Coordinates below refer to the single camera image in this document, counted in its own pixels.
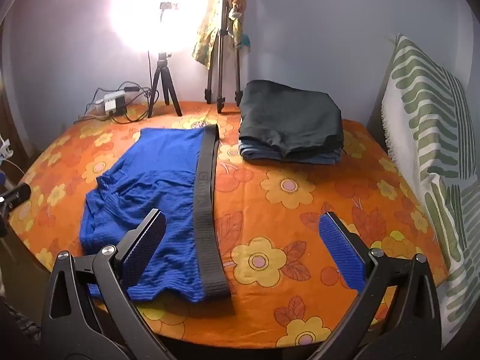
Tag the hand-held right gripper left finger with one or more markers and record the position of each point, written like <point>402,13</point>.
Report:
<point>147,243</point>

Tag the stack of folded dark clothes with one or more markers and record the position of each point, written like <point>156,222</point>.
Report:
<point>288,116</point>

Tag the blue folded denim pants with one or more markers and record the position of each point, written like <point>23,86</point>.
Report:
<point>262,155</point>

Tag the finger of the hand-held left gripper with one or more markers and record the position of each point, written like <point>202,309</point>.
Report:
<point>17,194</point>

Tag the green striped white pillow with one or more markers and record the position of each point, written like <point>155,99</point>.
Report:
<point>431,127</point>

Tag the white plastic clip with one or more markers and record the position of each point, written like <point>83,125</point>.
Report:
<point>4,149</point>

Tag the orange floral bed sheet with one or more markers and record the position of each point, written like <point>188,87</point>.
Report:
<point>285,210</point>

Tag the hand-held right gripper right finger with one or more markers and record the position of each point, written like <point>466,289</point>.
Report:
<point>341,255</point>

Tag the small teal cloth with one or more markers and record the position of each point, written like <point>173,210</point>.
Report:
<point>244,41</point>

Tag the small black tripod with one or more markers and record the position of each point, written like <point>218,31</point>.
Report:
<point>162,75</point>

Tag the bright round lamp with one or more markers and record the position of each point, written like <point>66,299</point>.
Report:
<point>157,11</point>

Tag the blue pants with black waistband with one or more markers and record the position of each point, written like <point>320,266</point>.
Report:
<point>153,172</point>

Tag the white power strip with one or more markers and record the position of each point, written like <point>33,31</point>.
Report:
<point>110,102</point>

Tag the yellow patterned hanging cloth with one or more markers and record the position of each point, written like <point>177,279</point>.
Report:
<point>204,33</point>

